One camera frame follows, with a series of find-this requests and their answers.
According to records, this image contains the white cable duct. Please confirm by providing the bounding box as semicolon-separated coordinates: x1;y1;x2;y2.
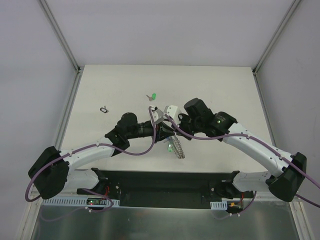
42;196;111;208
210;200;228;211

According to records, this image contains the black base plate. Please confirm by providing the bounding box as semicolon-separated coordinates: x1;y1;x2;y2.
91;169;254;209

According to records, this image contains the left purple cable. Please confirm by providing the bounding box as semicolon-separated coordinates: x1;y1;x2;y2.
24;106;161;213

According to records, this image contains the purple cable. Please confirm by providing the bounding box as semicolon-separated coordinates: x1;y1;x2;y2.
163;112;320;210
24;106;161;213

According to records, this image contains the left white cable duct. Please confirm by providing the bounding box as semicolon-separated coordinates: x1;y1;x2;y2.
42;196;111;208

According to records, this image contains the green tag on disc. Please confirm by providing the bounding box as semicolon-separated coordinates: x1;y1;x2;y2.
167;142;174;153

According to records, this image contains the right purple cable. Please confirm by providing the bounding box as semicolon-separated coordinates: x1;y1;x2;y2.
163;112;320;210

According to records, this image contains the metal disc with key rings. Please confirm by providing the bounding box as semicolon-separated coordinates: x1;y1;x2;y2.
168;135;185;159

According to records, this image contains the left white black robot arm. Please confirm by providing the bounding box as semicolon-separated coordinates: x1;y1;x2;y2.
25;112;175;202

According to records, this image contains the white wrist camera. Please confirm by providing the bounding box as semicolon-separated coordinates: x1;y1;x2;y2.
150;106;164;125
163;105;182;126

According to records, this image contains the green tag silver key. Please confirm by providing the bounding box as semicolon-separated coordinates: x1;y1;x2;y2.
146;93;157;102

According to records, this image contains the right white cable duct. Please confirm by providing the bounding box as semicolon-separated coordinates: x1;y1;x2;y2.
210;200;228;211

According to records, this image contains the right aluminium frame rail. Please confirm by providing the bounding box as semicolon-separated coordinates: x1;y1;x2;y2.
252;0;303;149

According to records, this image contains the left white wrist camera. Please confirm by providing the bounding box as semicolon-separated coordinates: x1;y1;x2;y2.
150;106;164;125

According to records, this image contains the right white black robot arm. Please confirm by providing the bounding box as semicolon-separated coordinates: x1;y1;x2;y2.
170;98;307;202

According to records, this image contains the aluminium frame rail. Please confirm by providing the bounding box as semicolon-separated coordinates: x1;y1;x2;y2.
252;0;303;149
37;0;84;148

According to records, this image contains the left aluminium frame rail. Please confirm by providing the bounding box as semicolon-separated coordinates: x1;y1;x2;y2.
37;0;84;148

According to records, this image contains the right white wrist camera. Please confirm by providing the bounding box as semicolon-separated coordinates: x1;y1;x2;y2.
163;105;182;126

